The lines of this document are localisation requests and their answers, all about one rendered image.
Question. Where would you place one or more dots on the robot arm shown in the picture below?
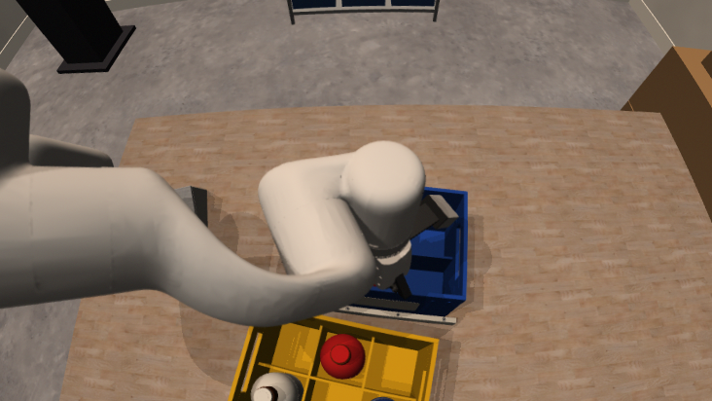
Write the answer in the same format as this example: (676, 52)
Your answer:
(70, 232)

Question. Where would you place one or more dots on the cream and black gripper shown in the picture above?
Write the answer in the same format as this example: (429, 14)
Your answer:
(391, 270)

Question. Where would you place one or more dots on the blue crate with dividers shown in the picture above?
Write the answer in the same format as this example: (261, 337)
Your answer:
(436, 272)

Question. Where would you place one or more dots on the orange divided crate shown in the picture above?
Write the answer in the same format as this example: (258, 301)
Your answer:
(398, 363)

